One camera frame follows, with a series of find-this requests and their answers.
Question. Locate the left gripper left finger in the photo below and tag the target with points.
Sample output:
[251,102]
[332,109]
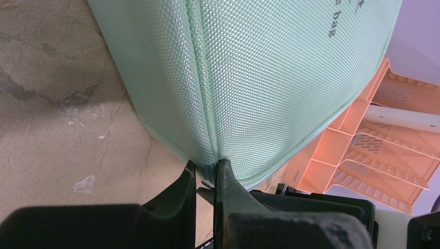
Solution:
[166,221]

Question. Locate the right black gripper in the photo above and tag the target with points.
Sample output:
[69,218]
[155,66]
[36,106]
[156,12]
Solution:
[291,200]

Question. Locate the mint green storage case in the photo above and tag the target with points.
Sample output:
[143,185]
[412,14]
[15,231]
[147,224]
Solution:
[252,82]

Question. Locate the peach plastic organizer basket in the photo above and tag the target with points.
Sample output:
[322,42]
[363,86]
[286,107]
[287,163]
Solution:
[387,163]

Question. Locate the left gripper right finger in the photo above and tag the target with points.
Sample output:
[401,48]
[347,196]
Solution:
[240,221]

